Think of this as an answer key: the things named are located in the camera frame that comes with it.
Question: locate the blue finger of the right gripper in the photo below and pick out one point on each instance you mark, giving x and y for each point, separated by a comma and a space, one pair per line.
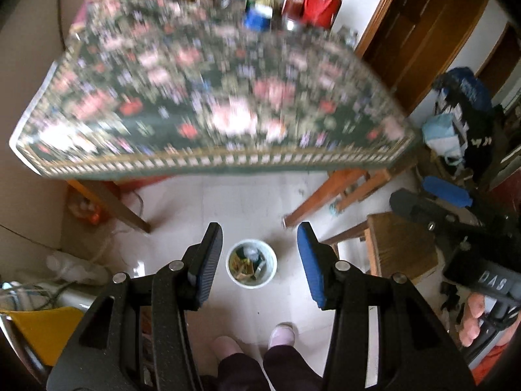
457, 196

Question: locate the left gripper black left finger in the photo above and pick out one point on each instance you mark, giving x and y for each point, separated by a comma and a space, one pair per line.
183, 285

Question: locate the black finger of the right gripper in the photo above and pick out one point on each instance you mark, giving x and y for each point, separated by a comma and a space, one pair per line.
417, 209

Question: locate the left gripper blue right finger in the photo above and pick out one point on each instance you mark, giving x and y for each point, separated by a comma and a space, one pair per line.
336, 285

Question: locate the green plastic bag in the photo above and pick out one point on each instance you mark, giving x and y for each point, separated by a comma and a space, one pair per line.
238, 256

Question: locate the aluminium foil ball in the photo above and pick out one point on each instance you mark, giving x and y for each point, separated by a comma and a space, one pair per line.
251, 252

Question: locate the round silver tin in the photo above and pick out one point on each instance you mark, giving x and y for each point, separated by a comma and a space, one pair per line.
291, 25

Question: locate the blue white plastic container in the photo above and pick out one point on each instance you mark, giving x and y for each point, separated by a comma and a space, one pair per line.
258, 18

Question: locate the yellow green snack bag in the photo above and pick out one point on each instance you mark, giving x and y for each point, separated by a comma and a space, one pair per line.
244, 272

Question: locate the white plastic trash bin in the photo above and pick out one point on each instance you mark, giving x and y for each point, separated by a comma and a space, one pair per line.
266, 266

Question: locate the person's right hand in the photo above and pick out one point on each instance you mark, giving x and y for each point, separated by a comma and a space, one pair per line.
470, 324

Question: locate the small wooden stool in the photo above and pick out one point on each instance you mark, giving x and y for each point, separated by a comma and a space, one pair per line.
393, 245

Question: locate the pile of clothes and bags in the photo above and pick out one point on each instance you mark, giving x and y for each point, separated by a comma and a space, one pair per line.
466, 131

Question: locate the right pink slipper foot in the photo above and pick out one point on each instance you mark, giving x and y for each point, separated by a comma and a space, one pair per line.
282, 335

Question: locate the cardboard box with red band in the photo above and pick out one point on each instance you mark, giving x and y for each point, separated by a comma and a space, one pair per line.
132, 184

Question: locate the dark wooden door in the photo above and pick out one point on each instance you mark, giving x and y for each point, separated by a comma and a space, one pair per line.
408, 43

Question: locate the clear jar with silver lid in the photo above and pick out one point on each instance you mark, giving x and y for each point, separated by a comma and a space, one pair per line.
349, 36

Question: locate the floral green tablecloth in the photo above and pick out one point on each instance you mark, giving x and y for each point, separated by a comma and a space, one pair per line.
160, 87

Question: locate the red thermos jug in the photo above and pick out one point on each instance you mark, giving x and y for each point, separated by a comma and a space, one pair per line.
321, 13

